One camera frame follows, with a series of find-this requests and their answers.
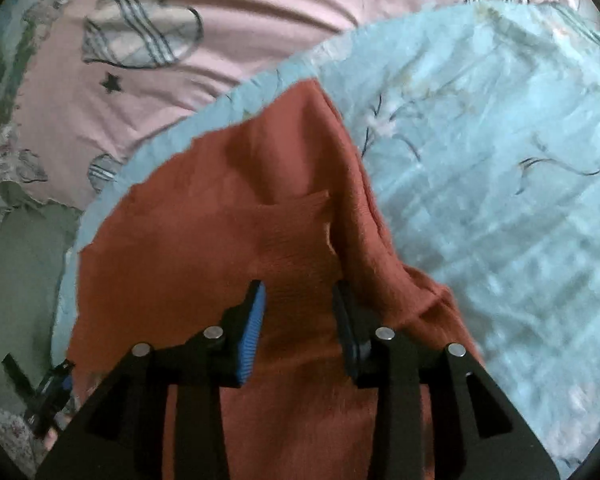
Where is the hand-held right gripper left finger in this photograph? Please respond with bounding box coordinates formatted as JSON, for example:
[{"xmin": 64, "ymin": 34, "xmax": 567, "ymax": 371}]
[{"xmin": 35, "ymin": 280, "xmax": 268, "ymax": 480}]

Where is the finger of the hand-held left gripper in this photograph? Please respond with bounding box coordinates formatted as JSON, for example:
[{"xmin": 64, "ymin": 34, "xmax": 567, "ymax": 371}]
[
  {"xmin": 27, "ymin": 359, "xmax": 77, "ymax": 437},
  {"xmin": 2, "ymin": 353, "xmax": 32, "ymax": 397}
]

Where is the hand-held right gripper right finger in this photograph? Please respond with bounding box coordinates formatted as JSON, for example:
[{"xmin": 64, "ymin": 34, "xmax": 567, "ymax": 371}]
[{"xmin": 332, "ymin": 280, "xmax": 561, "ymax": 480}]

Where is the rust orange knit sweater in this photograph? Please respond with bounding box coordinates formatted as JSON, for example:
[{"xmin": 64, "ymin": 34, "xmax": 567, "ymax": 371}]
[{"xmin": 66, "ymin": 79, "xmax": 486, "ymax": 480}]

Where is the green pillow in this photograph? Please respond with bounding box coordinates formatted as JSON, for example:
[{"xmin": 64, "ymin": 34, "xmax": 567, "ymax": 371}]
[{"xmin": 0, "ymin": 180, "xmax": 83, "ymax": 401}]

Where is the light blue floral bedsheet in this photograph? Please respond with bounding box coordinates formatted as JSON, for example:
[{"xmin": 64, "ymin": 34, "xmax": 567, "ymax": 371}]
[{"xmin": 50, "ymin": 0, "xmax": 600, "ymax": 480}]

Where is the pink quilt with plaid hearts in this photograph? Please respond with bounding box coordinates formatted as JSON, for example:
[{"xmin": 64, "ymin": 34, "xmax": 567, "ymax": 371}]
[{"xmin": 15, "ymin": 0, "xmax": 600, "ymax": 211}]

